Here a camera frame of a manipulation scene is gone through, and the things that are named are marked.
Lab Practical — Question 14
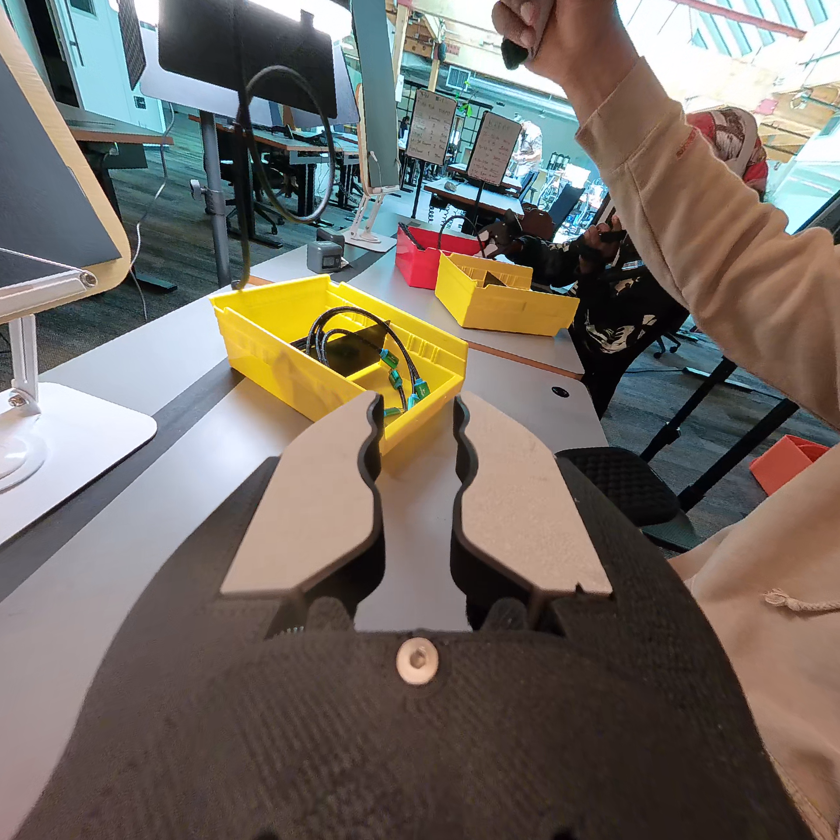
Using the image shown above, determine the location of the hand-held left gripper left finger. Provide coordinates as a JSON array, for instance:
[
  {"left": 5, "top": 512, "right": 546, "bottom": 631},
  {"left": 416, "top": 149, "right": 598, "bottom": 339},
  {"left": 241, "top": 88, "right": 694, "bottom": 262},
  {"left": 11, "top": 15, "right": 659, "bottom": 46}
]
[{"left": 220, "top": 391, "right": 387, "bottom": 621}]

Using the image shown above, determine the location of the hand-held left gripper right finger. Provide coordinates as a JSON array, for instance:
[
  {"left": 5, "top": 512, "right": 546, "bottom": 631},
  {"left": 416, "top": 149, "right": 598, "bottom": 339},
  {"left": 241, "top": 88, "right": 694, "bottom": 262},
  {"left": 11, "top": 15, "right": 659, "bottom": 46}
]
[{"left": 450, "top": 394, "right": 614, "bottom": 623}]

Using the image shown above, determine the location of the yellow plastic bin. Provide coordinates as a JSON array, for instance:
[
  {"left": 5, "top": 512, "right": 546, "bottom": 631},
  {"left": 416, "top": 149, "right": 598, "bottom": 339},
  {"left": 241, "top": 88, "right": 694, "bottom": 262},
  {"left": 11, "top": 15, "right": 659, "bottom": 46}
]
[
  {"left": 435, "top": 252, "right": 580, "bottom": 337},
  {"left": 210, "top": 274, "right": 469, "bottom": 457}
]

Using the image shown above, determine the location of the person's right forearm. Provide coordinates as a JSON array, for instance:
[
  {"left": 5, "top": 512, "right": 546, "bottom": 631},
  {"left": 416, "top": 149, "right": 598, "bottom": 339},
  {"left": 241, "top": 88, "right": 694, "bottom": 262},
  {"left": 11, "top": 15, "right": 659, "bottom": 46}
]
[{"left": 574, "top": 58, "right": 840, "bottom": 431}]

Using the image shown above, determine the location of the person's right hand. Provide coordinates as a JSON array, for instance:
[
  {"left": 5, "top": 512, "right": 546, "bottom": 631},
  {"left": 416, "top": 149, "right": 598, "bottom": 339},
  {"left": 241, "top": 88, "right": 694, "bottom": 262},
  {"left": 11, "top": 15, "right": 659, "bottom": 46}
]
[{"left": 491, "top": 0, "right": 642, "bottom": 107}]

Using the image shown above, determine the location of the black-framed whiteboard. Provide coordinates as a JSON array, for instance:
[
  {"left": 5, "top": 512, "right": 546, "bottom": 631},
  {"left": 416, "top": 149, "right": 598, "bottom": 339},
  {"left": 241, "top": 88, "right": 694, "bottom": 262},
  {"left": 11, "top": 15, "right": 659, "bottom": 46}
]
[
  {"left": 467, "top": 112, "right": 522, "bottom": 186},
  {"left": 405, "top": 88, "right": 458, "bottom": 165}
]

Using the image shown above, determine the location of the black chair armrest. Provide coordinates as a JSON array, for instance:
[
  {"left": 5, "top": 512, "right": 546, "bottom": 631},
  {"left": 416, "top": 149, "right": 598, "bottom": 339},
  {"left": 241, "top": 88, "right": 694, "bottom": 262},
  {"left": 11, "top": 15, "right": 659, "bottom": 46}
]
[{"left": 556, "top": 446, "right": 700, "bottom": 552}]

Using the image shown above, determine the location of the black divider panel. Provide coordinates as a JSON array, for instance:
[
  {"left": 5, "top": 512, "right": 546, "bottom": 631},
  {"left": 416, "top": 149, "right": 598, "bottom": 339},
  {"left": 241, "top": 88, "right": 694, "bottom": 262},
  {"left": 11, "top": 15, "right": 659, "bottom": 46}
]
[{"left": 289, "top": 320, "right": 391, "bottom": 378}]

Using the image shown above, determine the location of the black tripod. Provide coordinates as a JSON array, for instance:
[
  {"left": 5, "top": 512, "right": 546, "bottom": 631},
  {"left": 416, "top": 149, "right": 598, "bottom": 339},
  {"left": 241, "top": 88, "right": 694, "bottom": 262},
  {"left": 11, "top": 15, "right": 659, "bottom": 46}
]
[{"left": 640, "top": 357, "right": 802, "bottom": 513}]

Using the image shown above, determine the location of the white board stand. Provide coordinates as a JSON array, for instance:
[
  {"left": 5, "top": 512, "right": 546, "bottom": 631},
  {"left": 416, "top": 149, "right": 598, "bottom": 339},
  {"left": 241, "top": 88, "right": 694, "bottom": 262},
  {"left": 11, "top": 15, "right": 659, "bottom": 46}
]
[
  {"left": 344, "top": 187, "right": 401, "bottom": 249},
  {"left": 0, "top": 248, "right": 158, "bottom": 546}
]

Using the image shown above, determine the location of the red plastic bin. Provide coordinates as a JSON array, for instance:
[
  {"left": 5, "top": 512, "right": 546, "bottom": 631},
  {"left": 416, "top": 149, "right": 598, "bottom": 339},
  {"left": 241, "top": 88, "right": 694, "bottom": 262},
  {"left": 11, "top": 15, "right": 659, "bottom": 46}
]
[{"left": 395, "top": 223, "right": 490, "bottom": 290}]

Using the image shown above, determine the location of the grey label printer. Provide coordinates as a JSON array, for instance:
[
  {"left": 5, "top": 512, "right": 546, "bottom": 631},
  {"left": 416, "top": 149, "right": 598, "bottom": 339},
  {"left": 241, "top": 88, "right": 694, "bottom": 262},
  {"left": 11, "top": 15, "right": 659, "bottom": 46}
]
[{"left": 307, "top": 230, "right": 347, "bottom": 274}]

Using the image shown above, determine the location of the black board on grey pole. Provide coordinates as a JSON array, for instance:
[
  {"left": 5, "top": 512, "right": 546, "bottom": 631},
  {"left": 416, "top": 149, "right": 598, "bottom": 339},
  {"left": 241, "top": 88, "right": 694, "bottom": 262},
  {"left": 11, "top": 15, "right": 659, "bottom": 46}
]
[{"left": 118, "top": 0, "right": 361, "bottom": 290}]

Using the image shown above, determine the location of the orange plastic box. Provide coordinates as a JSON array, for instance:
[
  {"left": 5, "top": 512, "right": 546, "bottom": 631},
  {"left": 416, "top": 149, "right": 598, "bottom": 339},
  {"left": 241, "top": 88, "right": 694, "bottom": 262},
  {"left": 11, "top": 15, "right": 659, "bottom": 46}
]
[{"left": 750, "top": 434, "right": 829, "bottom": 496}]

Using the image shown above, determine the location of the person's beige hoodie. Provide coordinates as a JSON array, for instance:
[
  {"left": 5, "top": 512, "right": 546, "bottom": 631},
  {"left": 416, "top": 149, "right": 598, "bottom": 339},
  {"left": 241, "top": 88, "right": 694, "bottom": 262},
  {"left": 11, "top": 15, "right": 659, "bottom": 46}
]
[{"left": 669, "top": 446, "right": 840, "bottom": 840}]

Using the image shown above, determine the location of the wood-framed black board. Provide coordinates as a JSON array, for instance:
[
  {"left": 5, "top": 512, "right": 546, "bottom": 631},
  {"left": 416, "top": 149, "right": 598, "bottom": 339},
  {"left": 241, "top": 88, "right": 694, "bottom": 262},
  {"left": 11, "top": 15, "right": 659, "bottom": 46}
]
[{"left": 0, "top": 13, "right": 132, "bottom": 296}]

